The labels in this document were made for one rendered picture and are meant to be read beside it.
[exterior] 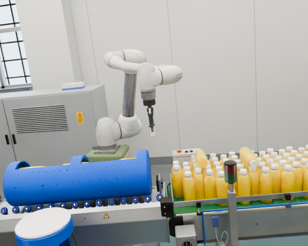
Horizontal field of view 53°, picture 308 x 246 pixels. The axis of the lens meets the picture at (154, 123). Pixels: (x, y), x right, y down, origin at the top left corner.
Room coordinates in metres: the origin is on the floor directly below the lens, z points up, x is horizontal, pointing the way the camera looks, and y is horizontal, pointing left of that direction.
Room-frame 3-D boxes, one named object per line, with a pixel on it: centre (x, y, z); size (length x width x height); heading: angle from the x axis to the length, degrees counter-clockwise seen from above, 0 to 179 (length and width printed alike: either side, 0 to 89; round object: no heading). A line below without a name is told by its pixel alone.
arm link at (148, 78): (1.82, 0.00, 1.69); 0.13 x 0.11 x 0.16; 117
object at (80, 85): (3.65, 0.90, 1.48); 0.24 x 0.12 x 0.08; 89
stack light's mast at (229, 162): (1.42, -0.35, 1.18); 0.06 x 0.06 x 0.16
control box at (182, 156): (2.08, -0.21, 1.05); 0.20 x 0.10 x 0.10; 87
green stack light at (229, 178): (1.42, -0.35, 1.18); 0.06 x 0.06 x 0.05
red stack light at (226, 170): (1.42, -0.35, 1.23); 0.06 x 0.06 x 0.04
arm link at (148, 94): (1.81, 0.01, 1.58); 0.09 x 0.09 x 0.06
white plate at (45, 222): (1.44, 0.63, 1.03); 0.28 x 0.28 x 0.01
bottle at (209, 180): (1.69, -0.30, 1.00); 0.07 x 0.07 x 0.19
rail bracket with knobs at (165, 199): (1.60, -0.02, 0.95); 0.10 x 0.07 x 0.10; 177
